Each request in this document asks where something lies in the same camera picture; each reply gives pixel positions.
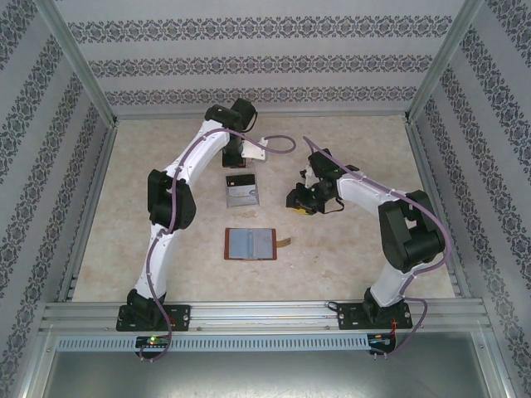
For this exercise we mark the brown leather card holder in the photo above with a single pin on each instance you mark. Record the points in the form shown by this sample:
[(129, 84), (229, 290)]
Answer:
[(240, 244)]

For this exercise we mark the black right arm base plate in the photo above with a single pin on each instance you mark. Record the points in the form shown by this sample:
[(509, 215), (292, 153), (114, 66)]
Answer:
[(348, 317)]

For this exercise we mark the aluminium table end rail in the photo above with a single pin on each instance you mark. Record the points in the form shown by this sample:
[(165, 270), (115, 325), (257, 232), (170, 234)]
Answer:
[(332, 116)]

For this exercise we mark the aluminium table side rail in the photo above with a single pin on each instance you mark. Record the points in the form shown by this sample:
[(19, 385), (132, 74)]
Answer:
[(103, 166), (423, 166)]

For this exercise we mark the white VIP card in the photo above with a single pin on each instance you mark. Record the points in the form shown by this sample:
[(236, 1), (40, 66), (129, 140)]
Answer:
[(242, 198)]

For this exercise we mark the aluminium frame post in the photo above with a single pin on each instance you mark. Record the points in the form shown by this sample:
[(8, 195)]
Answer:
[(38, 360), (439, 62), (84, 62), (493, 360)]

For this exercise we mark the aluminium mounting rail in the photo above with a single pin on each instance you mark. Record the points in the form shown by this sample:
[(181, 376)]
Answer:
[(265, 317)]

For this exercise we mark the grey metal sheet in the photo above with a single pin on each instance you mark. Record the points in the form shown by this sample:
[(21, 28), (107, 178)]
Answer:
[(265, 377)]

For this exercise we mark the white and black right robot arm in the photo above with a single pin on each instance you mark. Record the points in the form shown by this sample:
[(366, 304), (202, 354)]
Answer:
[(386, 286)]

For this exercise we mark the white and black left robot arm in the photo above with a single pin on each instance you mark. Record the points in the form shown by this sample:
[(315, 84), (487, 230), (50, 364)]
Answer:
[(151, 269)]

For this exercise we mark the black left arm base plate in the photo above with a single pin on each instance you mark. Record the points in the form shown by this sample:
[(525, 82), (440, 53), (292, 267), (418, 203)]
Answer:
[(182, 317)]

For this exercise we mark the black VIP card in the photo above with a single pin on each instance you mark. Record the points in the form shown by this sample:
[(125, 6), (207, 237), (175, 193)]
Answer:
[(240, 181)]

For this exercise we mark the small circuit board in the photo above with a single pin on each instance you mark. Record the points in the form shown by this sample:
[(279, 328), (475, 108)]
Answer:
[(151, 341), (381, 340)]

